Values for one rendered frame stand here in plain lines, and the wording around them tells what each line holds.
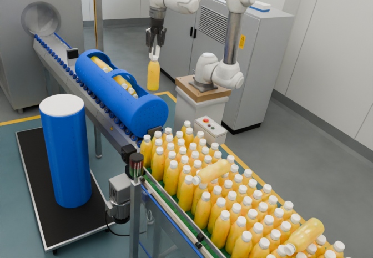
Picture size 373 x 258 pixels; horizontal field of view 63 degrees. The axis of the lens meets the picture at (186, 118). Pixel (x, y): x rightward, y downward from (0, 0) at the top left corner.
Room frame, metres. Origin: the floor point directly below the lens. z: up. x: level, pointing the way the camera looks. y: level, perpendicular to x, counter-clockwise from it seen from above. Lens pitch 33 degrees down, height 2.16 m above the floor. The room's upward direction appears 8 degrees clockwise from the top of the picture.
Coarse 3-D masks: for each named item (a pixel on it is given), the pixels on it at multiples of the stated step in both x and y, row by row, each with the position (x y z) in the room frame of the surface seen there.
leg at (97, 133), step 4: (96, 128) 2.34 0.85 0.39; (96, 132) 2.34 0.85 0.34; (100, 132) 2.37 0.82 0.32; (96, 136) 2.34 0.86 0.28; (100, 136) 2.36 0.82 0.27; (96, 140) 2.34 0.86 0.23; (100, 140) 2.36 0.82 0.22; (96, 144) 2.35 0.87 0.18; (100, 144) 2.36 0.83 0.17; (96, 148) 2.35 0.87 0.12; (100, 148) 2.36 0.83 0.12; (96, 152) 2.36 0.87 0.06; (100, 152) 2.36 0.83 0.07; (96, 156) 2.35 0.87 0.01; (100, 156) 2.36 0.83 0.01
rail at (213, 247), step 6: (144, 168) 1.25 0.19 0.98; (150, 174) 1.21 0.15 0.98; (156, 180) 1.17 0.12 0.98; (162, 192) 1.11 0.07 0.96; (168, 198) 1.07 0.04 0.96; (174, 204) 1.04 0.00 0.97; (180, 210) 1.00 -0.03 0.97; (186, 216) 0.96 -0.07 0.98; (192, 222) 0.93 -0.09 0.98; (198, 228) 0.90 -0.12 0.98; (204, 234) 0.88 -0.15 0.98; (204, 240) 0.86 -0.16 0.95; (210, 240) 0.85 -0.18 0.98; (210, 246) 0.83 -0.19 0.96; (216, 252) 0.81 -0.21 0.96
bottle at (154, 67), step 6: (150, 60) 1.67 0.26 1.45; (156, 60) 1.65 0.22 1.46; (150, 66) 1.64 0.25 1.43; (156, 66) 1.64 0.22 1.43; (150, 72) 1.63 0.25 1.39; (156, 72) 1.64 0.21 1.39; (150, 78) 1.63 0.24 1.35; (156, 78) 1.64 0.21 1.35; (150, 84) 1.63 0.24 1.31; (156, 84) 1.64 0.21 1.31
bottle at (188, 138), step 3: (192, 132) 1.50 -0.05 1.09; (183, 135) 1.50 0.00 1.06; (186, 135) 1.48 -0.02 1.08; (189, 135) 1.48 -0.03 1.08; (192, 135) 1.49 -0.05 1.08; (186, 138) 1.47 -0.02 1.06; (189, 138) 1.47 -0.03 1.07; (192, 138) 1.48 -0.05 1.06; (186, 141) 1.46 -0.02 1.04; (189, 141) 1.47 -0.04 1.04; (192, 141) 1.48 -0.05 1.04; (186, 144) 1.46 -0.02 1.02; (189, 144) 1.47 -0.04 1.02; (186, 147) 1.46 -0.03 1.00
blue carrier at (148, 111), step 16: (80, 64) 2.08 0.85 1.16; (96, 64) 2.00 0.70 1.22; (112, 64) 2.24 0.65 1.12; (96, 80) 1.87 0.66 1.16; (112, 80) 1.80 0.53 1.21; (128, 80) 2.06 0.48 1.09; (112, 96) 1.69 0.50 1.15; (128, 96) 1.63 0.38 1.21; (144, 96) 1.61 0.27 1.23; (112, 112) 1.71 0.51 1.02; (128, 112) 1.53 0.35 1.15; (144, 112) 1.55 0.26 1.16; (160, 112) 1.63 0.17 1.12; (128, 128) 1.54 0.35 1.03; (144, 128) 1.55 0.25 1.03
